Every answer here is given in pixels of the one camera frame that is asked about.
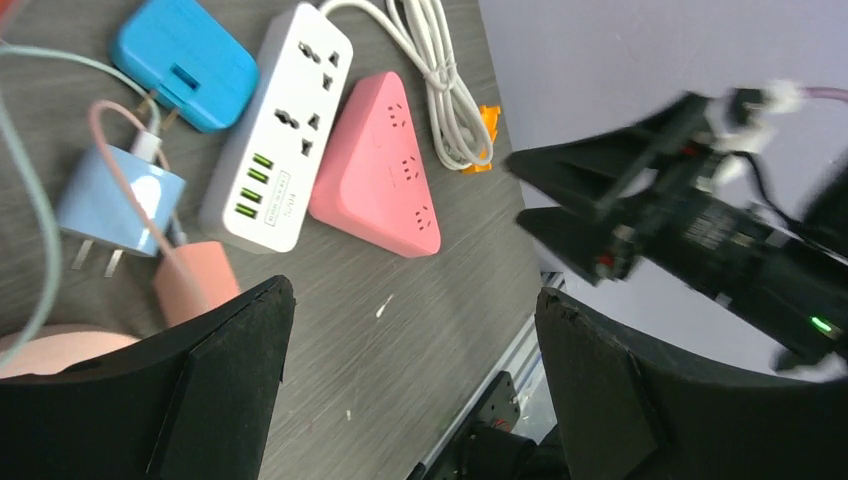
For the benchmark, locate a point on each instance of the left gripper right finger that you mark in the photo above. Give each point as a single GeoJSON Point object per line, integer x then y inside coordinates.
{"type": "Point", "coordinates": [630, 406]}

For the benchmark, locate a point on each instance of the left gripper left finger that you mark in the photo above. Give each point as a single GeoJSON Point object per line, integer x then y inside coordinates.
{"type": "Point", "coordinates": [194, 401]}

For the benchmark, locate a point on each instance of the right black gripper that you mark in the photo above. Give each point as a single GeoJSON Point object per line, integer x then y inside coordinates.
{"type": "Point", "coordinates": [789, 282]}

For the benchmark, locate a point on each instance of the salmon pink charger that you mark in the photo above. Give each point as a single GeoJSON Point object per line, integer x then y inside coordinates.
{"type": "Point", "coordinates": [194, 280]}

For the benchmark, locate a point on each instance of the pink triangular power strip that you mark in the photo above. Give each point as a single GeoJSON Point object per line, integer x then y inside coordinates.
{"type": "Point", "coordinates": [372, 182]}

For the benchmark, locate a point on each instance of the blue adapter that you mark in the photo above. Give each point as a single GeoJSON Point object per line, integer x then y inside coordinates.
{"type": "Point", "coordinates": [188, 61]}

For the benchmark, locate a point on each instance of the orange small object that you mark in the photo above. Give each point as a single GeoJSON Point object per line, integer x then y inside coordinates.
{"type": "Point", "coordinates": [490, 118]}

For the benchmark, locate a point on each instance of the pink round power socket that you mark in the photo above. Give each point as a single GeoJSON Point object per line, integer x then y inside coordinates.
{"type": "Point", "coordinates": [59, 346]}

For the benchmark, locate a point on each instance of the white USB power strip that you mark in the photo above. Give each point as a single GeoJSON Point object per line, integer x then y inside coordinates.
{"type": "Point", "coordinates": [259, 192]}

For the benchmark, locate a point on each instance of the light blue charger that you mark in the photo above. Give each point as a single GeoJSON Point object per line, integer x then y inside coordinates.
{"type": "Point", "coordinates": [94, 208]}

